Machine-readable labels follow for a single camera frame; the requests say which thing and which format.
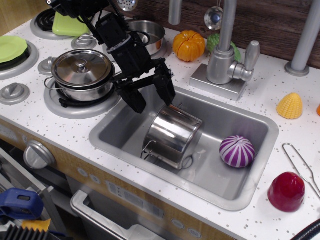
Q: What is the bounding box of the yellow tape piece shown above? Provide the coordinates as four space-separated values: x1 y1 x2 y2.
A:
21 219 52 232

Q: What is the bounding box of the grey countertop knob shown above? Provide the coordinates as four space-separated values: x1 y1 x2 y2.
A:
0 83 30 105
37 56 57 76
71 33 97 50

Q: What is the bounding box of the steel saucepan with wire handle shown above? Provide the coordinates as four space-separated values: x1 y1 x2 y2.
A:
127 20 167 59

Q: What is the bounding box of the red toy apple half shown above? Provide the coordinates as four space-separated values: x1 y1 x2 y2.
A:
267 172 306 213

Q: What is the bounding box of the grey stove knob front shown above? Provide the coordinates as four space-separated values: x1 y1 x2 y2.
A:
23 140 56 170

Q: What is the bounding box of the steel pot with lid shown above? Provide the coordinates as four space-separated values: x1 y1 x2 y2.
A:
44 49 116 102

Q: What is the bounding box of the purple striped toy onion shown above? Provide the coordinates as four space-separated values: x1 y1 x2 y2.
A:
219 135 256 168

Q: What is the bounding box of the grey stove burner front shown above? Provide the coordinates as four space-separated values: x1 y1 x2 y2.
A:
44 76 120 120

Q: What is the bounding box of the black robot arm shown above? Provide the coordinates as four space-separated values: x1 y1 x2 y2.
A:
46 0 176 114

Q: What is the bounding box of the grey countertop knob centre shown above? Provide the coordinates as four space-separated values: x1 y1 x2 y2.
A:
71 33 97 50

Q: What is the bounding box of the grey post middle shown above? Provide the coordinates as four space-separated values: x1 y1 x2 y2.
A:
168 0 183 26

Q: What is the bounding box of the hanging slotted spoon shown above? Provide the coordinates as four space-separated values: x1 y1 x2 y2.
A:
116 0 139 12

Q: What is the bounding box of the blue clamp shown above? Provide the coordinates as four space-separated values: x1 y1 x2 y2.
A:
0 188 45 220

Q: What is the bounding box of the grey toy sink basin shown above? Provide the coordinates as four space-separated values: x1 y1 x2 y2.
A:
89 86 279 211

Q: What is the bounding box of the green toy plate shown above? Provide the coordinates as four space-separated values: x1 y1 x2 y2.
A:
0 35 28 64

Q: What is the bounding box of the yellow toy corn piece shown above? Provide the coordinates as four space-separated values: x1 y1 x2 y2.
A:
276 92 303 120

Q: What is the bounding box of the grey post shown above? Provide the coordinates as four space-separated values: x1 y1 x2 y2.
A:
285 0 320 77
168 0 183 26

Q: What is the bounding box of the grey stove burner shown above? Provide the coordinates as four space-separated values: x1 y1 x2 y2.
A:
30 9 72 40
44 76 120 120
0 41 39 81

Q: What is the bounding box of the grey countertop knob middle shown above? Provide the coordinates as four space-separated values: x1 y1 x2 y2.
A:
37 56 57 76

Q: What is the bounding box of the grey stove burner back left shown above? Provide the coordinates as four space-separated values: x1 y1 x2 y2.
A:
30 9 72 40

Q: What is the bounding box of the green toy vegetable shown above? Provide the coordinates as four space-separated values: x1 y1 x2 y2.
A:
206 33 242 62

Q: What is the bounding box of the green cutting board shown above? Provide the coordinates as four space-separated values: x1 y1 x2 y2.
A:
52 12 90 37

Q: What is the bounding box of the silver toy faucet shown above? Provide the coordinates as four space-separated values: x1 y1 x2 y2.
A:
189 0 261 101

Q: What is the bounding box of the hanging steel ladle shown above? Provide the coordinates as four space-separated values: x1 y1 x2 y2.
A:
204 0 224 31

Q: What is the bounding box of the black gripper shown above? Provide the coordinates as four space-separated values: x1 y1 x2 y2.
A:
106 36 176 114

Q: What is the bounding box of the grey countertop knob left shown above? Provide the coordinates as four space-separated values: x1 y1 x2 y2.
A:
0 83 30 105

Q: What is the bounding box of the oven door handle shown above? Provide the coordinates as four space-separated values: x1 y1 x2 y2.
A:
70 190 163 240

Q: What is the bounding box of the grey stove burner far left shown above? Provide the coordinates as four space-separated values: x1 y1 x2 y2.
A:
0 41 39 81

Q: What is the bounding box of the orange toy pumpkin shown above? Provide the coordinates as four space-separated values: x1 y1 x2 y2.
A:
172 30 206 62

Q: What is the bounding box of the grey post right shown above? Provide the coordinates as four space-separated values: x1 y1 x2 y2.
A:
285 0 320 77

